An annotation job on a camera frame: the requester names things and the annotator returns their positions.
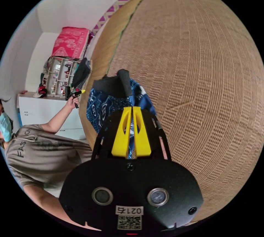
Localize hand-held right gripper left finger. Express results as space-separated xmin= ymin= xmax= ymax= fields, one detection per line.
xmin=111 ymin=106 xmax=132 ymax=158

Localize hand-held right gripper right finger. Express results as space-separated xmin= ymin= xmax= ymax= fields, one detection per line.
xmin=133 ymin=106 xmax=152 ymax=158

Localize blue patterned long sleeve shirt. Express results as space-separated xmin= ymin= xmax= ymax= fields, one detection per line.
xmin=86 ymin=69 xmax=158 ymax=159

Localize person's right forearm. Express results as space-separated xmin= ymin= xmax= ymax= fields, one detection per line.
xmin=22 ymin=185 xmax=102 ymax=232

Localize person's left forearm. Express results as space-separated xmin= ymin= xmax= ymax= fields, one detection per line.
xmin=40 ymin=103 xmax=78 ymax=135

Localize person's left hand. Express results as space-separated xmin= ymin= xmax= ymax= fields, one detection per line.
xmin=66 ymin=95 xmax=80 ymax=111

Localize white shelf with small items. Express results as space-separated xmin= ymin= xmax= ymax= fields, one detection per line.
xmin=46 ymin=56 xmax=80 ymax=98

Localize dark hanging garment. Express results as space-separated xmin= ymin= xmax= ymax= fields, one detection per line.
xmin=71 ymin=57 xmax=92 ymax=89

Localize white cupboard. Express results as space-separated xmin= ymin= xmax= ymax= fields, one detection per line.
xmin=17 ymin=92 xmax=87 ymax=140

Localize red patterned folded mat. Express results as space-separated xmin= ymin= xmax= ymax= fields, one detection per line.
xmin=51 ymin=26 xmax=90 ymax=60

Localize person's body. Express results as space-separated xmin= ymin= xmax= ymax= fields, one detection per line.
xmin=0 ymin=97 xmax=94 ymax=192

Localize bed with woven mat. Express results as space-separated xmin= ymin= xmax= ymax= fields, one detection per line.
xmin=78 ymin=0 xmax=264 ymax=223

